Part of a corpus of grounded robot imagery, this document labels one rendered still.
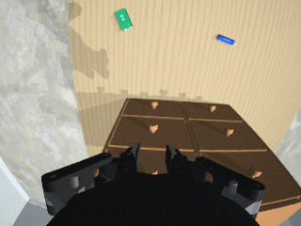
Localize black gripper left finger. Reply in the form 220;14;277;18
41;143;140;216

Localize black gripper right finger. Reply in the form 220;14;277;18
166;145;265;220

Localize small brown wooden chest of drawers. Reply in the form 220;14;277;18
102;98;301;226

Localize blue aa battery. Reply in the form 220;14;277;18
217;35;236;45

